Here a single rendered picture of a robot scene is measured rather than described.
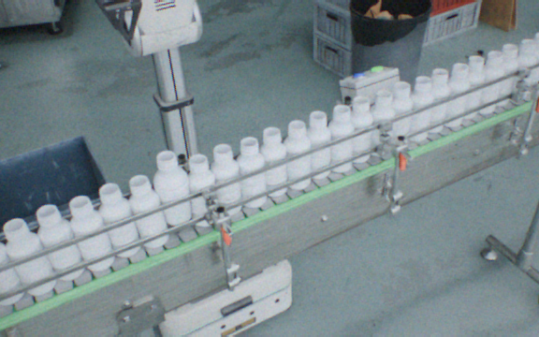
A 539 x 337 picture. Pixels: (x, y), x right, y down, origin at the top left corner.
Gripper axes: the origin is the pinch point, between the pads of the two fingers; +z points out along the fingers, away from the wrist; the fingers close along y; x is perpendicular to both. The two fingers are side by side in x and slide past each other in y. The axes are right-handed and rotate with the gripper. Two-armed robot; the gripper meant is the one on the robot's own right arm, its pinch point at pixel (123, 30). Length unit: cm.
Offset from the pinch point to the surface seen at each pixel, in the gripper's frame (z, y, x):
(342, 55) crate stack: 122, -165, 173
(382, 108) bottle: 27, 17, 51
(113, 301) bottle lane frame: 48, 20, -19
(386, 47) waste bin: 91, -109, 161
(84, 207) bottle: 24.0, 16.7, -18.2
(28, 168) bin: 50, -42, -26
